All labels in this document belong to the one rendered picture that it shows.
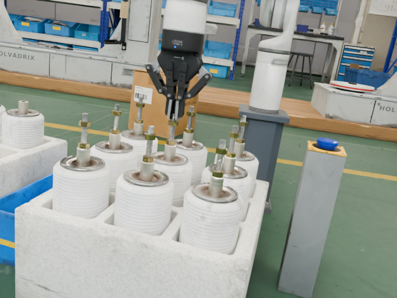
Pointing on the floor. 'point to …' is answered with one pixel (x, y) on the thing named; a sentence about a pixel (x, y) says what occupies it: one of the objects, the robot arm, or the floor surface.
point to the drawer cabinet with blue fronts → (358, 56)
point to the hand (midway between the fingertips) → (175, 109)
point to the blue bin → (6, 234)
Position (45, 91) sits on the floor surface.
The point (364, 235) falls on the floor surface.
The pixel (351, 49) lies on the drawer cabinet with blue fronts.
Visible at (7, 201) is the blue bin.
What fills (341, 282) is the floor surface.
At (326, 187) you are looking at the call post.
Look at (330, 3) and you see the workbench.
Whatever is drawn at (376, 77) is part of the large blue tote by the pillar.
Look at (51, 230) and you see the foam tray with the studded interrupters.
